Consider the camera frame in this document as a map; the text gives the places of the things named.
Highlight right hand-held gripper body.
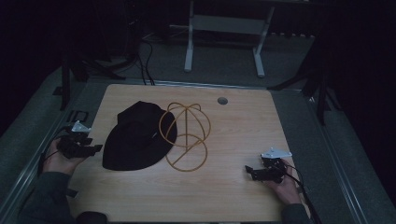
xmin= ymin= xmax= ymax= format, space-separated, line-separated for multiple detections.
xmin=260 ymin=147 xmax=293 ymax=184

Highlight person's dark clothed knee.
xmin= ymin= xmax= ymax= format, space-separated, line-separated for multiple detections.
xmin=76 ymin=211 xmax=108 ymax=224

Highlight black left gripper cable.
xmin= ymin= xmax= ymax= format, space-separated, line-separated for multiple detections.
xmin=36 ymin=125 xmax=75 ymax=177

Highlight person's right hand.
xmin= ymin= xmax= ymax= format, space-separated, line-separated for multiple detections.
xmin=264 ymin=158 xmax=304 ymax=205

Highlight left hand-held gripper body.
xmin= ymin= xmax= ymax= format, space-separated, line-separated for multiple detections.
xmin=57 ymin=119 xmax=95 ymax=160

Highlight black floor cables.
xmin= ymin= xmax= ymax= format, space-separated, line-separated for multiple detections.
xmin=135 ymin=39 xmax=157 ymax=87

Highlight white metal desk frame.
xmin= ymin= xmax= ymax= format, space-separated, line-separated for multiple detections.
xmin=183 ymin=0 xmax=276 ymax=79

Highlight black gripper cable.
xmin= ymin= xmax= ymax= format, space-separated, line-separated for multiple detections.
xmin=36 ymin=125 xmax=75 ymax=177
xmin=283 ymin=163 xmax=323 ymax=224

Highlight gold wire hat stand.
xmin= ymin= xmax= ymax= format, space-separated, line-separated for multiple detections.
xmin=158 ymin=102 xmax=212 ymax=173

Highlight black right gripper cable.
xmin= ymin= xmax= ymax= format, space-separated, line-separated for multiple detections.
xmin=283 ymin=163 xmax=323 ymax=224

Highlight black bucket hat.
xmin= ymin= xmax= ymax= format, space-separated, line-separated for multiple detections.
xmin=102 ymin=100 xmax=178 ymax=172

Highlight person's left hand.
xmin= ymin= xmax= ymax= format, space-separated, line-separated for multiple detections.
xmin=42 ymin=137 xmax=87 ymax=176

